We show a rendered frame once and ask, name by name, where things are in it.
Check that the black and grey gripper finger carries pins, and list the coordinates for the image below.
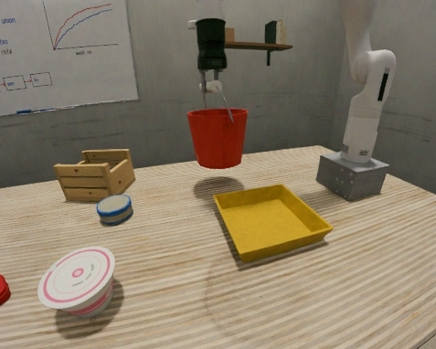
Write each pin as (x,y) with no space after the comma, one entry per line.
(203,82)
(216,71)

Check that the wooden crate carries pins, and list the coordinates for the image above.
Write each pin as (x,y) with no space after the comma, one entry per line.
(96,188)

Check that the yellow shallow tray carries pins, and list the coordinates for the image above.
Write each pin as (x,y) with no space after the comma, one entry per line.
(262,217)

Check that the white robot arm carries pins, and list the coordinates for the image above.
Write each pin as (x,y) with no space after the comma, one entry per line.
(376,69)

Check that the white and pink yogurt cup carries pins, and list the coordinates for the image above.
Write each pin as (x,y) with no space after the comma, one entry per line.
(79,283)

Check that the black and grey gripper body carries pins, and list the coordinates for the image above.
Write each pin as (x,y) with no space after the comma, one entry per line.
(210,27)

